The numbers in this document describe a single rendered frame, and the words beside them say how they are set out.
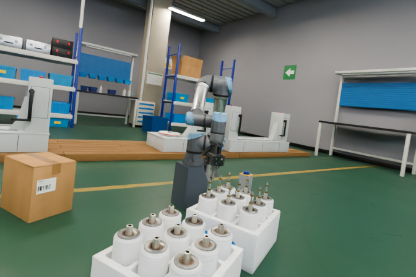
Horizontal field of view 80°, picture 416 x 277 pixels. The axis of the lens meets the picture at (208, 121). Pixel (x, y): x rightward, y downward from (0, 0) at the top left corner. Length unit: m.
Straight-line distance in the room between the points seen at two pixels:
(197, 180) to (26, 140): 1.77
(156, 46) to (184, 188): 6.35
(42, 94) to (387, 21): 6.22
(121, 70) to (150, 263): 6.51
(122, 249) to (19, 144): 2.14
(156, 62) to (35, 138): 5.30
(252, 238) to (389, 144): 5.13
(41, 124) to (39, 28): 6.63
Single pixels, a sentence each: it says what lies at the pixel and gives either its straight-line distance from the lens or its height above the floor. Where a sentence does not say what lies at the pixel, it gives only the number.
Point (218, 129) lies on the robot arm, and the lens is 1.25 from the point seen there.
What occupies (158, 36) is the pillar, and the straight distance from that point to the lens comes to 7.84.
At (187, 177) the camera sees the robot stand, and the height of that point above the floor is 0.23.
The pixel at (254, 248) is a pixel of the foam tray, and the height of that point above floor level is 0.12.
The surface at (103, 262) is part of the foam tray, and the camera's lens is 0.98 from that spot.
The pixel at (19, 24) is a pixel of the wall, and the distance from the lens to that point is 9.39.
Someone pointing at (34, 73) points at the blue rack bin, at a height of 0.94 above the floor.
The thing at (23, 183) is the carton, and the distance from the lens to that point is 1.68.
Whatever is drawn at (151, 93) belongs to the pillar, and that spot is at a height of 0.94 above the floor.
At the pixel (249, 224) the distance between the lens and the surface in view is 1.27.
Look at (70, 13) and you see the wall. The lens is 9.58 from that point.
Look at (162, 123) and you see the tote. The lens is 5.80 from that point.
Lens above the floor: 0.71
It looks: 3 degrees down
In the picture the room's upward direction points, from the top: 7 degrees clockwise
